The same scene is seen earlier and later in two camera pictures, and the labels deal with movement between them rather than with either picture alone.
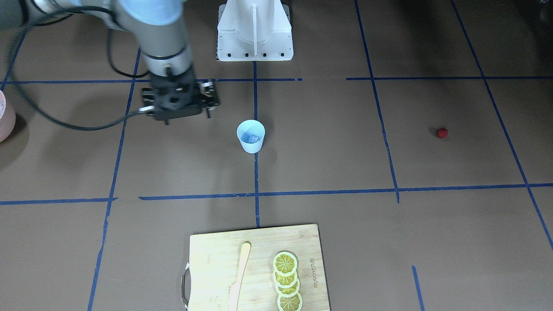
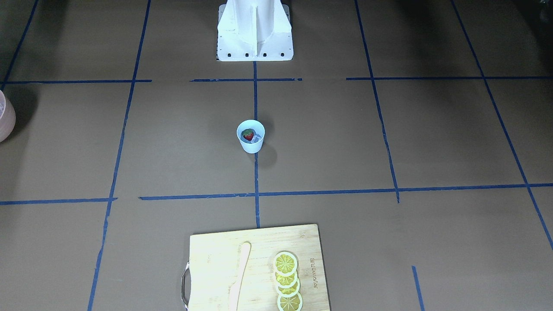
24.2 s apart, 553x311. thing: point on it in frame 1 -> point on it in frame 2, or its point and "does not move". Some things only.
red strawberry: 442,133 -> 248,134
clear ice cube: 253,138 does not move
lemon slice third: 288,292 does not move
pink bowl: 7,118 does not move
